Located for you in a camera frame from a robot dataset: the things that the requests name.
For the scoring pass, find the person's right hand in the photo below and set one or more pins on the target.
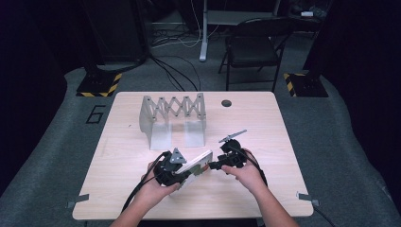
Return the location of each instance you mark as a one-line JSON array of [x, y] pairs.
[[249, 176]]

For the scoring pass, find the grey expandable book rack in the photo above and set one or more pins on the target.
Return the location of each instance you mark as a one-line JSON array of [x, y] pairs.
[[157, 113]]

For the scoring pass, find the grey desk top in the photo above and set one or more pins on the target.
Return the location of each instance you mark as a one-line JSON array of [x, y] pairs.
[[239, 17]]

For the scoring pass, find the small white device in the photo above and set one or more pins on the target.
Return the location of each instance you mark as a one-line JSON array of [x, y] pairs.
[[307, 13]]

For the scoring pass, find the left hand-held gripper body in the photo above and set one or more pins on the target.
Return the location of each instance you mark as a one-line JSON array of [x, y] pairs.
[[167, 173]]

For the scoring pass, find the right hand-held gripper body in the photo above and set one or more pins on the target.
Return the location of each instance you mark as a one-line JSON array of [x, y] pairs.
[[233, 154]]

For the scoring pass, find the white desk leg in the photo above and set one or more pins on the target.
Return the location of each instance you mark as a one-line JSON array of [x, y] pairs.
[[204, 38]]

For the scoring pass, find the grey table edge bracket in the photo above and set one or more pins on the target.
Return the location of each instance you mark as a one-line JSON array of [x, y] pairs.
[[308, 198], [78, 200]]

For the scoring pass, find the person's left hand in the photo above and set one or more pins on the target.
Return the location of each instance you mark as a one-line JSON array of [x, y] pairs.
[[151, 190]]

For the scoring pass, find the black folding chair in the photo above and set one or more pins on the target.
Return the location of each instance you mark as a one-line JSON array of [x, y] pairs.
[[252, 47]]

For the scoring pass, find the caterpillar picture book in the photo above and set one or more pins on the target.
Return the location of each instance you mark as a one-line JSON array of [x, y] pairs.
[[198, 164]]

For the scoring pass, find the black yellow striped stand base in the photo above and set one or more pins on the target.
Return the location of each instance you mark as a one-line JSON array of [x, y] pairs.
[[99, 84], [307, 85]]

